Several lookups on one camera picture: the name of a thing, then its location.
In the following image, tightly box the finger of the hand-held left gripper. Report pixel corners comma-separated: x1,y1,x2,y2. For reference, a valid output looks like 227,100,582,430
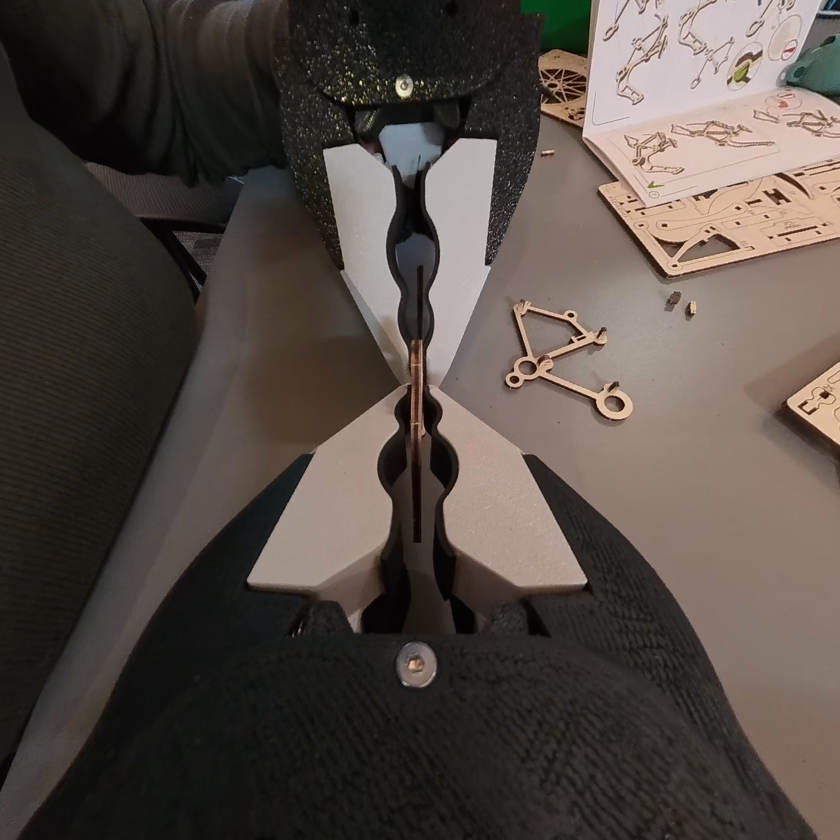
323,144,413,388
423,135,498,390

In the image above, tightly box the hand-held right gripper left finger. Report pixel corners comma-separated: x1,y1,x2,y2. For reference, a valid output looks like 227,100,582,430
248,384,417,633

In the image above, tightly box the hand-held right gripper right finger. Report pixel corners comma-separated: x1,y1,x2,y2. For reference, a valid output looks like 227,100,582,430
425,384,588,634

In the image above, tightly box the wooden model part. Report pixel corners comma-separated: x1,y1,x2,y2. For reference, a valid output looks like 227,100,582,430
413,265,424,543

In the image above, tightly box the small fan-shaped wooden part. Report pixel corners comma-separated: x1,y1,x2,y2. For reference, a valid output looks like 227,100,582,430
409,338,429,431

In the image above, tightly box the laser-cut wooden parts sheet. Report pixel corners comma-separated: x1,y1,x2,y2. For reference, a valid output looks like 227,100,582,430
786,361,840,448
598,153,840,278

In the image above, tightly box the wooden sheet with spoked wheels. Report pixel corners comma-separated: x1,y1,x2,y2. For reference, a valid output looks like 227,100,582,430
538,49,595,127

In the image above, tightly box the green plastic bin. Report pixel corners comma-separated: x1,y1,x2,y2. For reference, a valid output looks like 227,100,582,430
521,0,595,52

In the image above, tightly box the white instruction booklet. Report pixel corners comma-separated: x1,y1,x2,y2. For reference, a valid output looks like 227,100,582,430
583,0,840,209

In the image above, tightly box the person's dark clothing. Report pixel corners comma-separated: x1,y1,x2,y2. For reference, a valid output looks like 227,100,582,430
0,46,201,782

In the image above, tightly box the teal rounded rubber object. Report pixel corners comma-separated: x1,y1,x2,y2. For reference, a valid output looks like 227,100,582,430
780,36,840,91

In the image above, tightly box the wooden triangular frame part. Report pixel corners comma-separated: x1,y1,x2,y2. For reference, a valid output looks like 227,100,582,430
504,298,635,422

